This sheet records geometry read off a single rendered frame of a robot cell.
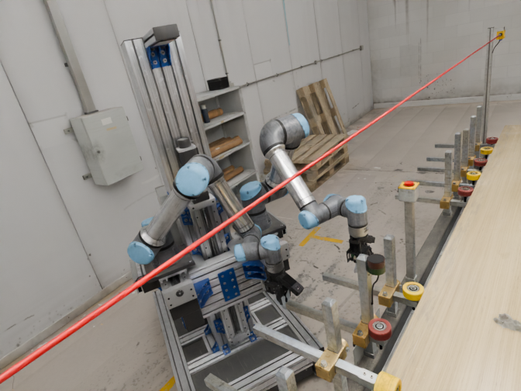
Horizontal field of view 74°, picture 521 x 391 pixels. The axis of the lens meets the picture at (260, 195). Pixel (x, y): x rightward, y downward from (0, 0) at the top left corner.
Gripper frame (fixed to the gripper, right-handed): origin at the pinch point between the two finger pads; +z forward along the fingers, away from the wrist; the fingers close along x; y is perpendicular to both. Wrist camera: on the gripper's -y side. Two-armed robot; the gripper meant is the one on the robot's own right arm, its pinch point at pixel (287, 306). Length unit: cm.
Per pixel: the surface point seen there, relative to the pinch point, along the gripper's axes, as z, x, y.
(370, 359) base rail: 12.6, -1.1, -37.3
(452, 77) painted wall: 27, -770, 97
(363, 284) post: -22.9, -2.3, -36.3
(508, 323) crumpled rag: -9, -19, -78
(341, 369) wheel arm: -13, 26, -41
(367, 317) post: -7.5, -2.3, -36.6
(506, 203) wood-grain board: -8, -112, -68
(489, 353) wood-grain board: -7, -5, -75
